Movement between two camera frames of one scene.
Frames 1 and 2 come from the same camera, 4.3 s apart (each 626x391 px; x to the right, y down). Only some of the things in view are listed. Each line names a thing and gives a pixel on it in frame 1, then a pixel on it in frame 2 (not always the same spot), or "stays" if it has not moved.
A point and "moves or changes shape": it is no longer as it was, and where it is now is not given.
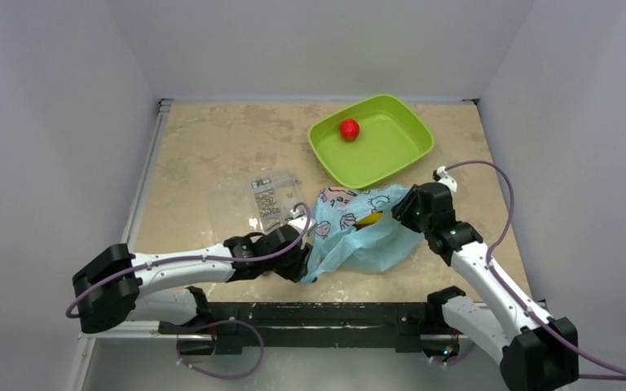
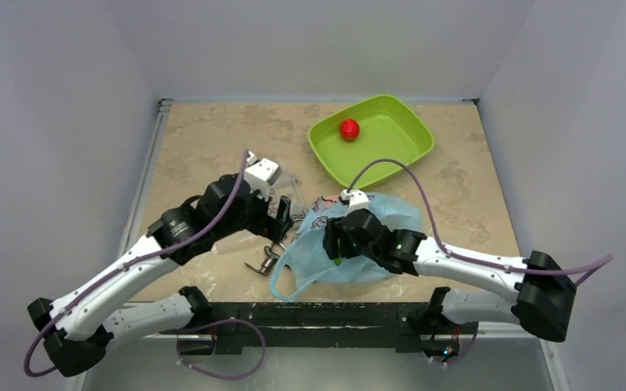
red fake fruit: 349,129 stays
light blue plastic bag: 358,230 moves or changes shape
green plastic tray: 367,142 stays
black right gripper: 407,204 -> 336,242
